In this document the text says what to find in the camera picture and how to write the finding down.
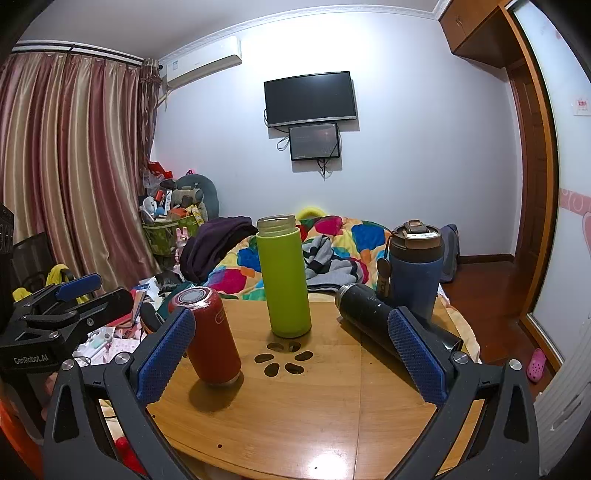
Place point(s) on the grey striped sweater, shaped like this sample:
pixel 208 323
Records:
pixel 332 267

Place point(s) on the grey pillow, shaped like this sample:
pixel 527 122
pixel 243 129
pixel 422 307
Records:
pixel 207 194

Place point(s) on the white ribbed panel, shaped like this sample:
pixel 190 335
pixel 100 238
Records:
pixel 563 410

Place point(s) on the black wall television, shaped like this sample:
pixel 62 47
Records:
pixel 310 99

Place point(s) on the wooden overhead cabinet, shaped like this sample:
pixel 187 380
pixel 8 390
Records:
pixel 475 27

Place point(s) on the wooden door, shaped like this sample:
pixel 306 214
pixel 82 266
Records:
pixel 531 161

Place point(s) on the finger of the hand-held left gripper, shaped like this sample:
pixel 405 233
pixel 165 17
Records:
pixel 104 304
pixel 78 284

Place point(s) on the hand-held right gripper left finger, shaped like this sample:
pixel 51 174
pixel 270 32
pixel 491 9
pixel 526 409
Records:
pixel 166 355

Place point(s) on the colourful patterned quilt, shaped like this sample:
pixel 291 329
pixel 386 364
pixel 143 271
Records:
pixel 355 235

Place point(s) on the purple blanket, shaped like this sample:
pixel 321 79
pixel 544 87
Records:
pixel 214 244

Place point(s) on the pile of papers and boxes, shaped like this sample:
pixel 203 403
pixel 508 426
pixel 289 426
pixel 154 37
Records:
pixel 115 337

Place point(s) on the small black monitor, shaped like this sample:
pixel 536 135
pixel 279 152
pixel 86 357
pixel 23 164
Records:
pixel 315 141

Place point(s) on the blue cup with brown lid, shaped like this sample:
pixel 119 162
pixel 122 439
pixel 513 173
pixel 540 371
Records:
pixel 413 281

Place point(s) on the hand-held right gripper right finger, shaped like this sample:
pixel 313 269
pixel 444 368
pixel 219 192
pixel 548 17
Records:
pixel 418 355

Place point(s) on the pink striped curtain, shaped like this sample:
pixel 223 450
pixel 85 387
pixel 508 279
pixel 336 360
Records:
pixel 69 161

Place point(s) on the blue bag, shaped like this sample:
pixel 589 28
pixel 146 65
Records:
pixel 450 254

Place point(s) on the pink clog shoe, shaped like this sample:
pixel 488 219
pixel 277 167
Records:
pixel 537 364

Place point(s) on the curtain rail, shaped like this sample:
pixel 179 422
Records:
pixel 78 50

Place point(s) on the orange cloth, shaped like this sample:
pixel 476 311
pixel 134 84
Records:
pixel 18 431

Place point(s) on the red cup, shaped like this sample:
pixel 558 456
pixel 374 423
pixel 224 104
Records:
pixel 214 337

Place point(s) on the white air conditioner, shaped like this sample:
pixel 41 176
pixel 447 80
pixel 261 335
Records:
pixel 203 62

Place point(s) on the green cup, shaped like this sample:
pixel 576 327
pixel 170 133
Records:
pixel 282 277

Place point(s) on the yellow cloth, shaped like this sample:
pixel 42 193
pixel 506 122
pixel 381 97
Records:
pixel 55 274

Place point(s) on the pink rabbit toy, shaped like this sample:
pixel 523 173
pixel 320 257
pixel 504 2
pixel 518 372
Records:
pixel 182 238

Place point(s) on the black cup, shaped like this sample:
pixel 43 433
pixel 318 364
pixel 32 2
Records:
pixel 364 309

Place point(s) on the green basket of toys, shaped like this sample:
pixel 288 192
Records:
pixel 161 237

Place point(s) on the black chair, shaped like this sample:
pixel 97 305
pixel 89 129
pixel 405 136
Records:
pixel 27 258

